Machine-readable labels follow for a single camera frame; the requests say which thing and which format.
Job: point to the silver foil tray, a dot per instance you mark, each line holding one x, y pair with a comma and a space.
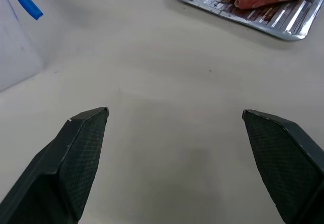
253, 11

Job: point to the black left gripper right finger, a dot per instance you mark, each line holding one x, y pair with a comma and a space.
286, 163

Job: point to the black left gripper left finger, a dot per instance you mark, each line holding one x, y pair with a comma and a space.
60, 168

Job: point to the translucent white plastic container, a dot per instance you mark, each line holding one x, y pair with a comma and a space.
17, 46

